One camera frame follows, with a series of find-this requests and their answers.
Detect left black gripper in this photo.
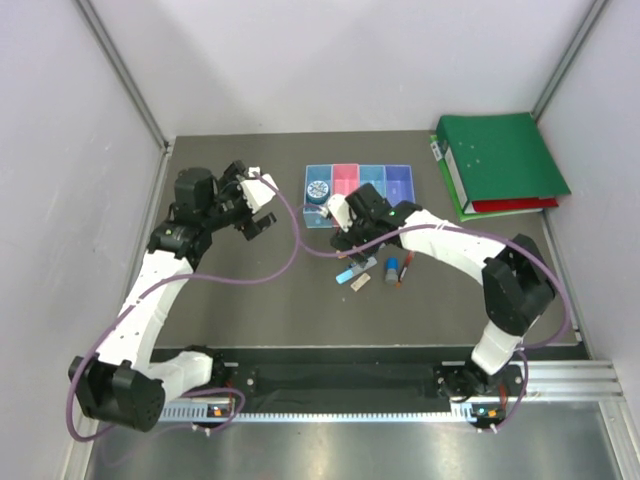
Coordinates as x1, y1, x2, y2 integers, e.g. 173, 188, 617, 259
202, 162, 276, 240

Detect beige eraser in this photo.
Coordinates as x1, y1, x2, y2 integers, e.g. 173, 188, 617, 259
350, 273, 371, 292

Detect light blue highlighter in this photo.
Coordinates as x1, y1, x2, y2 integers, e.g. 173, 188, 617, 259
335, 265, 368, 285

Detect blue slime jar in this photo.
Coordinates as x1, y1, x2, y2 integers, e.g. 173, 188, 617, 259
306, 180, 331, 205

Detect purple drawer box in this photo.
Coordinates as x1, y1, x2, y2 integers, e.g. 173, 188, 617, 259
385, 165, 415, 206

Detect light green folder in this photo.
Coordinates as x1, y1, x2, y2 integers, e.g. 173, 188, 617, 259
429, 135, 543, 222

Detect dark green binder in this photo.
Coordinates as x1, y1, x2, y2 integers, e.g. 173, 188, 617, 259
436, 113, 571, 207

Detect red folder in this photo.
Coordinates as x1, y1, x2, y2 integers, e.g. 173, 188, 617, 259
466, 198, 558, 214

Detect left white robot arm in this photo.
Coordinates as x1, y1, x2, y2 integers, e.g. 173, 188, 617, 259
69, 161, 278, 432

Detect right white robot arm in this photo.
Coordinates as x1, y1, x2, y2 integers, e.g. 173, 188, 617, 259
322, 184, 556, 401

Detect grey blue glue stick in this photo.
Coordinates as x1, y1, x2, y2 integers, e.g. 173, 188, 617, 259
384, 257, 399, 285

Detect red pen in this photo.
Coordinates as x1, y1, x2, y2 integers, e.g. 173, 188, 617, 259
396, 251, 415, 287

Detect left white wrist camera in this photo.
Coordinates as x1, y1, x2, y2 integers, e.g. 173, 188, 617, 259
240, 167, 278, 214

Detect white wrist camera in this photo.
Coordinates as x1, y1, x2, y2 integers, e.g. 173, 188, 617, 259
320, 194, 353, 232
240, 167, 278, 214

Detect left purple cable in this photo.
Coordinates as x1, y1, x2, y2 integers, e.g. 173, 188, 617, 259
66, 172, 301, 466

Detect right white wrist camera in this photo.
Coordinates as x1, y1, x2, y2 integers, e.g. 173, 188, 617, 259
320, 194, 353, 232

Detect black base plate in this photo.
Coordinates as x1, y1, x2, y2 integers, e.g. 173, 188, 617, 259
149, 349, 526, 400

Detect grey slotted cable duct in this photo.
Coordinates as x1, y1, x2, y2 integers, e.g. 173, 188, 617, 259
159, 401, 500, 423

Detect aluminium front rail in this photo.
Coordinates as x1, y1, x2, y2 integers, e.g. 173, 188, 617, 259
79, 360, 626, 401

